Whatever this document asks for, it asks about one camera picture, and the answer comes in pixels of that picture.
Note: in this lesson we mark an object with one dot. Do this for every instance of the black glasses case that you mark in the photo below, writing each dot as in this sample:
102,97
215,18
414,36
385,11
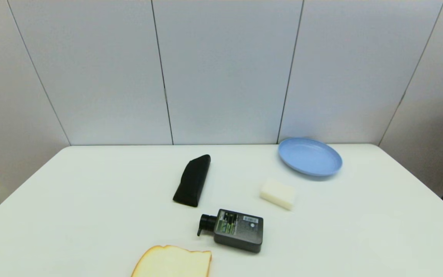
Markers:
192,181

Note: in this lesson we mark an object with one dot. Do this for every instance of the white sponge block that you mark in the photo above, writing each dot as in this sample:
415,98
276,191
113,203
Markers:
278,194

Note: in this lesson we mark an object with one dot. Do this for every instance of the light blue plate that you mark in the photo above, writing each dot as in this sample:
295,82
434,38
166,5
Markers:
310,157

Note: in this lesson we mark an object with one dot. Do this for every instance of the dark grey pump bottle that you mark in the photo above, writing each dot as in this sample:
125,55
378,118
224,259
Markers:
238,231

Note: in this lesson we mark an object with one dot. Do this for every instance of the slice of toast bread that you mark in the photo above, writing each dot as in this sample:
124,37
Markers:
173,263

